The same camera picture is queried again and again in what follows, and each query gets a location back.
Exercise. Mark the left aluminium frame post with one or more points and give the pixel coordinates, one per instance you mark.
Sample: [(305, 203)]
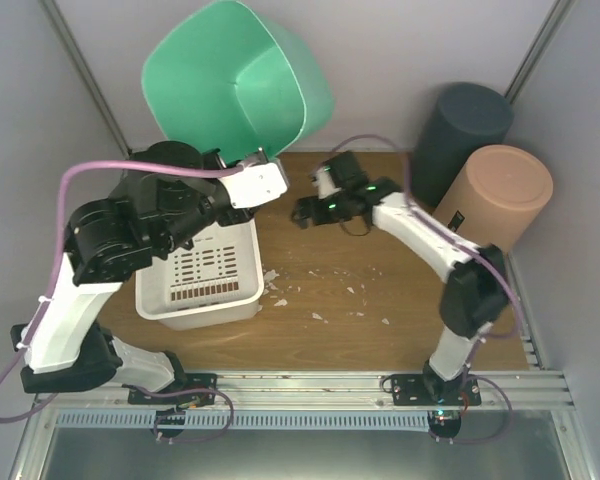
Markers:
[(70, 45)]

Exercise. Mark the grey slotted cable duct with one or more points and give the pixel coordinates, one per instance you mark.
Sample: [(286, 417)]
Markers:
[(247, 420)]

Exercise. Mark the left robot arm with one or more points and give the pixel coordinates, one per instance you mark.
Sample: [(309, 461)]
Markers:
[(169, 193)]

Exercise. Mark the dark grey plastic bin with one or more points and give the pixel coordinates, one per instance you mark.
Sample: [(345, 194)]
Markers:
[(466, 116)]

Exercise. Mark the aluminium mounting rail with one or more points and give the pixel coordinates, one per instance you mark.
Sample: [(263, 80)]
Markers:
[(373, 391)]

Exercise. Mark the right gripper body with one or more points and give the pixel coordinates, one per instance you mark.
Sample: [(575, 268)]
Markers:
[(334, 214)]

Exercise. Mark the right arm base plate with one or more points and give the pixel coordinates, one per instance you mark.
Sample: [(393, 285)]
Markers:
[(427, 390)]

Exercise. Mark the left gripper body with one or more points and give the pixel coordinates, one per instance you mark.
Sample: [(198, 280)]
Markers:
[(213, 157)]

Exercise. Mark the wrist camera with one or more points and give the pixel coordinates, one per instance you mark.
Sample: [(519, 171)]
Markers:
[(323, 182), (256, 185)]

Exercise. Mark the aluminium frame post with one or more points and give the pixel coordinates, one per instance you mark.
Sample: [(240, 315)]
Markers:
[(70, 45), (548, 29)]

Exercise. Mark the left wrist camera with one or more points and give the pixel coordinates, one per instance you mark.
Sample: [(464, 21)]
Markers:
[(256, 185)]

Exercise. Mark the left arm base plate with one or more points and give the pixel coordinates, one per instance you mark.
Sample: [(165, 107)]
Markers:
[(194, 392)]

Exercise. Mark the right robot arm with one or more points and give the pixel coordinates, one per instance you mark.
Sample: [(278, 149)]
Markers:
[(474, 277)]

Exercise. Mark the right aluminium frame post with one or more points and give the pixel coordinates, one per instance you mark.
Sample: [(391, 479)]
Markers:
[(548, 29)]

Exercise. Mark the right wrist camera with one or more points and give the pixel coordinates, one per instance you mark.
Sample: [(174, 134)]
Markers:
[(323, 182)]

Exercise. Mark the white plastic tub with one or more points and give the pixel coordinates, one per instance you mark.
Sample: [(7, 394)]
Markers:
[(220, 280)]

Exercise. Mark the salmon pink plastic bin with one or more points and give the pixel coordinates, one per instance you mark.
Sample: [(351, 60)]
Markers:
[(496, 196)]

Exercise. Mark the green plastic bin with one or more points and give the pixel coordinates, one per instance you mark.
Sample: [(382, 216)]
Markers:
[(231, 79)]

